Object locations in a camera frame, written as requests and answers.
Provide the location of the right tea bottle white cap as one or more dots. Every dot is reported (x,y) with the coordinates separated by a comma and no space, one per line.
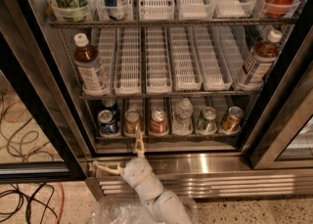
(261,57)

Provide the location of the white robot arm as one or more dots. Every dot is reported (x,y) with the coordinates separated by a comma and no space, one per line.
(161,205)

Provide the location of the left tea bottle white cap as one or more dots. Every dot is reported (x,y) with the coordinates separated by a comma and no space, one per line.
(90,66)

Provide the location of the glass fridge door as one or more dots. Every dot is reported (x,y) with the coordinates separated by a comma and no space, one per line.
(285,103)
(42,134)

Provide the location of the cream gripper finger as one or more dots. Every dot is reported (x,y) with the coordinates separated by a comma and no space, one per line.
(139,148)
(112,168)

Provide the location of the middle wire shelf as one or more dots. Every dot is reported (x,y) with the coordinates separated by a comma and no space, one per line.
(173,95)

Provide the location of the blue pepsi can front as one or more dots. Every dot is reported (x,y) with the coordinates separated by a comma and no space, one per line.
(107,122)

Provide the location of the stainless steel fridge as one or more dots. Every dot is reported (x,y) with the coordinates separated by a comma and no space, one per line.
(157,60)

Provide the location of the green soda can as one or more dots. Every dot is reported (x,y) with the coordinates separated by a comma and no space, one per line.
(206,123)

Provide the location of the brown gold soda can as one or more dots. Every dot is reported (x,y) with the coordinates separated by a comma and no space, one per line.
(132,122)

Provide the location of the clear water bottle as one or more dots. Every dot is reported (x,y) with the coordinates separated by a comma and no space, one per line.
(182,118)

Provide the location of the blue pepsi can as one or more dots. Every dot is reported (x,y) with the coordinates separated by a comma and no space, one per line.
(111,105)
(107,122)

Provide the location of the tea bottle white cap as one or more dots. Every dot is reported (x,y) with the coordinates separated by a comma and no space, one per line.
(90,66)
(261,57)

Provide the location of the left glass fridge door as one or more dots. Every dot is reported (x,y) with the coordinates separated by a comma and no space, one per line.
(42,134)

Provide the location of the right glass fridge door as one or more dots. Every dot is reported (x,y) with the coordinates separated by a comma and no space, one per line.
(285,103)

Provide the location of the blue pepsi can rear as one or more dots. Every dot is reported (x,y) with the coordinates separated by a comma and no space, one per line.
(111,105)

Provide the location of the orange gold soda can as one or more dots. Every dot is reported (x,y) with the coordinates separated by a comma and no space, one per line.
(231,121)

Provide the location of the red soda can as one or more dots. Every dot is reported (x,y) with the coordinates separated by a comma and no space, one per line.
(158,121)

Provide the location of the top wire shelf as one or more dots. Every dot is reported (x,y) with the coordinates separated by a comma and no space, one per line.
(170,23)

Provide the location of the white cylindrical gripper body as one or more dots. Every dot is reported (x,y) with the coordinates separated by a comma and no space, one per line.
(138,171)

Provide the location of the wire shelf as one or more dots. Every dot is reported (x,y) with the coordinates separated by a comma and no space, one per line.
(173,95)
(170,23)

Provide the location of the clear plastic bin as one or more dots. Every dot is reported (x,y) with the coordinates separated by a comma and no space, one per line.
(121,211)

